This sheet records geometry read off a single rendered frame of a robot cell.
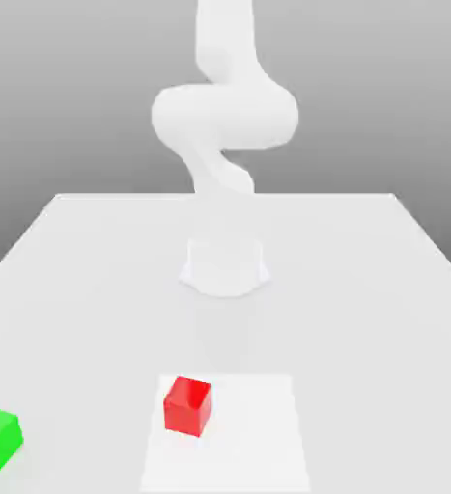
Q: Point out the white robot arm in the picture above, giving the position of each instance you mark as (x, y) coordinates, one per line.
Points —
(225, 115)

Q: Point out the small red cube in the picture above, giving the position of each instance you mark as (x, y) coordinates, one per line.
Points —
(186, 409)

